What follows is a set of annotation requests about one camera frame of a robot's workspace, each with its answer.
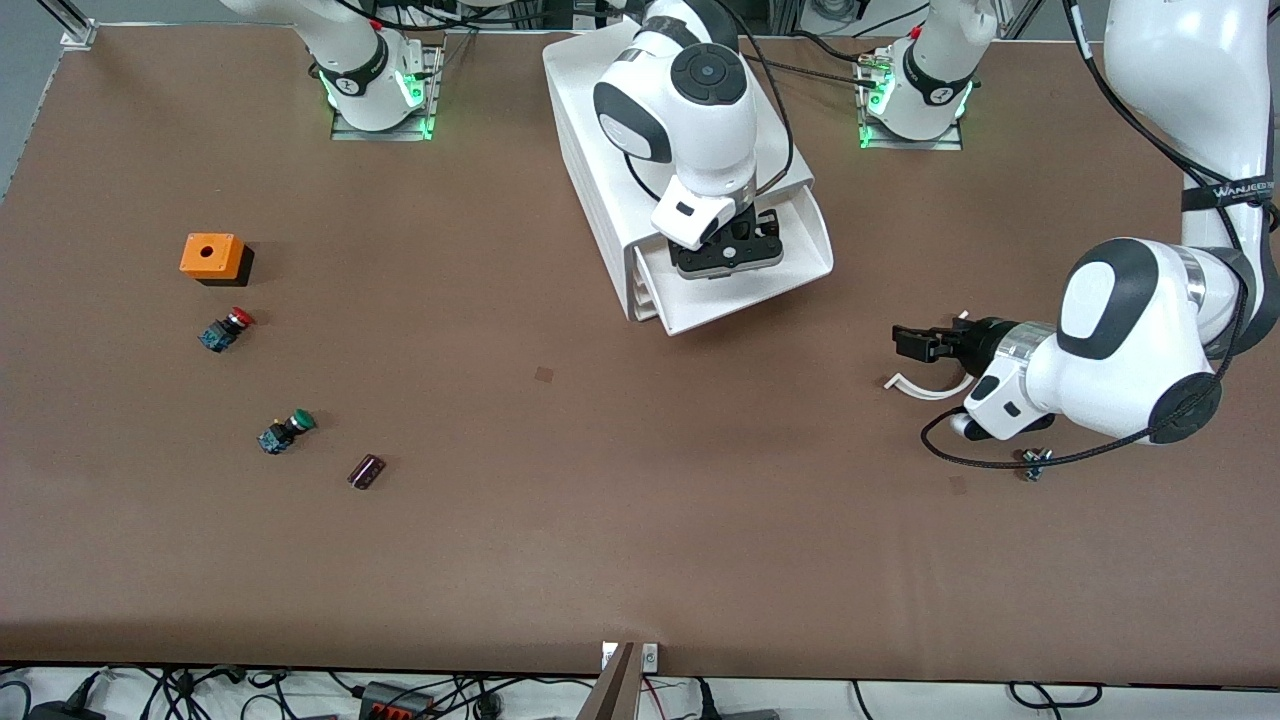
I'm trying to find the white drawer cabinet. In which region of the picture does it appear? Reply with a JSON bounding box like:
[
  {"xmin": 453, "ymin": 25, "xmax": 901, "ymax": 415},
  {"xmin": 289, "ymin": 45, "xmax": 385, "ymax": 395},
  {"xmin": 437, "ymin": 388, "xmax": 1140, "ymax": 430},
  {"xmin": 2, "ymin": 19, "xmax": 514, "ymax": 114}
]
[{"xmin": 542, "ymin": 20, "xmax": 814, "ymax": 323}]

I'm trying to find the green push button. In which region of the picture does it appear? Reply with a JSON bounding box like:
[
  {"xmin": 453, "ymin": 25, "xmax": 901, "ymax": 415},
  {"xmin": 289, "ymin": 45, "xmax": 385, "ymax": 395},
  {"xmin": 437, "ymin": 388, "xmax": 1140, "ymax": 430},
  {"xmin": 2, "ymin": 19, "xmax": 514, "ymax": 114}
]
[{"xmin": 257, "ymin": 408, "xmax": 318, "ymax": 457}]

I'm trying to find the red push button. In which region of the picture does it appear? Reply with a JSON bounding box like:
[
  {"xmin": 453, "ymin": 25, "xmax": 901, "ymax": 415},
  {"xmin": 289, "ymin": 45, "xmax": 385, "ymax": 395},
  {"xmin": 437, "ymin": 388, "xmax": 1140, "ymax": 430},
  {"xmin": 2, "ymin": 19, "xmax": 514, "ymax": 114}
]
[{"xmin": 197, "ymin": 307, "xmax": 256, "ymax": 354}]

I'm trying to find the orange button box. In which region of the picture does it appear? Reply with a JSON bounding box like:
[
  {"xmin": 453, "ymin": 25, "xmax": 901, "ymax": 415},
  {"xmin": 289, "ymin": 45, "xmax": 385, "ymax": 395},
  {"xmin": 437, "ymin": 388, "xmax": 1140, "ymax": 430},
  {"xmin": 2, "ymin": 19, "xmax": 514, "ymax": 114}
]
[{"xmin": 179, "ymin": 233, "xmax": 255, "ymax": 288}]

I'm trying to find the white curved plastic strip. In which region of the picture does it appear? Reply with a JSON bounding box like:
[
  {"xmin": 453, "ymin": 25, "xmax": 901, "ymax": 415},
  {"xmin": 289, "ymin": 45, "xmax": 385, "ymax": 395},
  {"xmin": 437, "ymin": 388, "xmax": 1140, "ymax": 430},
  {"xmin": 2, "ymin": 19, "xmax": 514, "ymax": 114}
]
[{"xmin": 884, "ymin": 310, "xmax": 979, "ymax": 402}]

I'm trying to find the orange black power strip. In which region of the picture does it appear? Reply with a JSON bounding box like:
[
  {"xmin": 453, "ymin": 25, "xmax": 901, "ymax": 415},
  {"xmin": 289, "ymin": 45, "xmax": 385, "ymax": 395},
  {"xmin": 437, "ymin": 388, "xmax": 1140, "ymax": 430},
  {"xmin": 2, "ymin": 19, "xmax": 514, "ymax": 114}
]
[{"xmin": 358, "ymin": 680, "xmax": 438, "ymax": 720}]

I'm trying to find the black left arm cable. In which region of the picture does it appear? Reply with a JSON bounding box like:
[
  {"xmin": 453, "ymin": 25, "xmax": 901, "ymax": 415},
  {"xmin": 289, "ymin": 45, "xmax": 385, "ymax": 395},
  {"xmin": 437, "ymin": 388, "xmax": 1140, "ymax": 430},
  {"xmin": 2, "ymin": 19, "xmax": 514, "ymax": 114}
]
[{"xmin": 919, "ymin": 0, "xmax": 1253, "ymax": 471}]

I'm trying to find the black braided table cable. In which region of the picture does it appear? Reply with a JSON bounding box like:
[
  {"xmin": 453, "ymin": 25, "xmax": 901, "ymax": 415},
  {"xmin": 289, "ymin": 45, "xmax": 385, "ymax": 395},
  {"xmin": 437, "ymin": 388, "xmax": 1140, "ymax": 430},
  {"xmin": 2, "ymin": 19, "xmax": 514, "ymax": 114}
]
[{"xmin": 766, "ymin": 55, "xmax": 883, "ymax": 88}]

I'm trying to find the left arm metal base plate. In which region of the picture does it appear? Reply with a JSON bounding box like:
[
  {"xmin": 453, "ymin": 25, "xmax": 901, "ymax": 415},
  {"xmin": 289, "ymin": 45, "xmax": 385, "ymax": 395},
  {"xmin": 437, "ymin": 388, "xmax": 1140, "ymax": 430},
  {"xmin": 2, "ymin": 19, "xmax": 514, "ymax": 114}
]
[{"xmin": 857, "ymin": 50, "xmax": 966, "ymax": 153}]

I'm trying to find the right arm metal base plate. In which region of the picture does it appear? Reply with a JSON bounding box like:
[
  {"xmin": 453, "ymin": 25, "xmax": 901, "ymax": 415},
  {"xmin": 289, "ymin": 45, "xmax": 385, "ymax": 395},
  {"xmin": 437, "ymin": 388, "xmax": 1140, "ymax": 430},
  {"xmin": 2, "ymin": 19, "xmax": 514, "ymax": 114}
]
[{"xmin": 330, "ymin": 40, "xmax": 443, "ymax": 143}]

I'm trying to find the black looped floor cable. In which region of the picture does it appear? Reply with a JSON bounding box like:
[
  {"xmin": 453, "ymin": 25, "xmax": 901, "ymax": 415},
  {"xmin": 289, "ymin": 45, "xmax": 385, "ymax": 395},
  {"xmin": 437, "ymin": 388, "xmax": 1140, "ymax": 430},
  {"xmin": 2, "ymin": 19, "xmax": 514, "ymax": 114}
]
[{"xmin": 1005, "ymin": 681, "xmax": 1107, "ymax": 712}]

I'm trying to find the grey angled post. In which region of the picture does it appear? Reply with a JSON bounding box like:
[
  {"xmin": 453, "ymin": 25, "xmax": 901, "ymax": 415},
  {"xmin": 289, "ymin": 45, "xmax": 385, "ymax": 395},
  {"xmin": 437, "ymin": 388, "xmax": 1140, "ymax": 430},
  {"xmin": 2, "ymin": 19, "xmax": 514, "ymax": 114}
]
[{"xmin": 574, "ymin": 642, "xmax": 641, "ymax": 720}]

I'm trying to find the aluminium frame extrusion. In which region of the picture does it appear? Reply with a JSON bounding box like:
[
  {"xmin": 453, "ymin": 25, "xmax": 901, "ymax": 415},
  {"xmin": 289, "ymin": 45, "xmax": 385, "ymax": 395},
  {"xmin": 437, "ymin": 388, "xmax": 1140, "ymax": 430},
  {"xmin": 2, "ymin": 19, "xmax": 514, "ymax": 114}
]
[{"xmin": 38, "ymin": 0, "xmax": 99, "ymax": 50}]

